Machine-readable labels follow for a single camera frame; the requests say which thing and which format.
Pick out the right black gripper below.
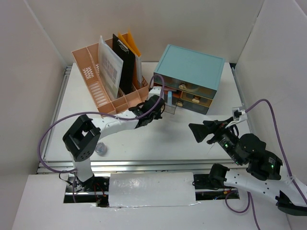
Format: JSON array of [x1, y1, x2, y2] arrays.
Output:
[[187, 115, 242, 164]]

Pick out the black clipboard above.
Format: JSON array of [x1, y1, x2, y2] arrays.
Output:
[[112, 34, 135, 94]]

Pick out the clear document pouch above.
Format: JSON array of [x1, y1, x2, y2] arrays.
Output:
[[98, 36, 123, 101]]

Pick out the orange folder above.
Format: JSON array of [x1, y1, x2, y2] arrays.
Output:
[[118, 30, 142, 89]]

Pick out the blue cap highlighter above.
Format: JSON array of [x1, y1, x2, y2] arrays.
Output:
[[167, 91, 173, 106]]

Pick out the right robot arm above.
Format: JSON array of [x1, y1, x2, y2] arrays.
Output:
[[189, 118, 307, 216]]

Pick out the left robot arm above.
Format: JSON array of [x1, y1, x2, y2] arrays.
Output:
[[62, 95, 165, 191]]

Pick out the teal drawer cabinet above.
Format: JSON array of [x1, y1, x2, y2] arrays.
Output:
[[153, 44, 225, 115]]

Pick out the pink plastic file organizer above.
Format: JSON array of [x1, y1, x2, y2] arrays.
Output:
[[72, 38, 149, 115]]

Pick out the white foil covered plate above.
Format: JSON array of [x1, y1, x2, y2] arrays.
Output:
[[108, 172, 197, 207]]

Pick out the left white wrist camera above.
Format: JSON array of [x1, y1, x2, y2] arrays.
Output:
[[148, 86, 164, 99]]

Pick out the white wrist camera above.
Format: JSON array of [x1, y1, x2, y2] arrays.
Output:
[[226, 107, 248, 128], [148, 86, 164, 99]]

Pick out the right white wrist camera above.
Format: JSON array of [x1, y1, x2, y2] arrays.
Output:
[[226, 107, 248, 128]]

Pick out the aluminium rail frame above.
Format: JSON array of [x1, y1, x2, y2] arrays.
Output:
[[42, 63, 241, 173]]

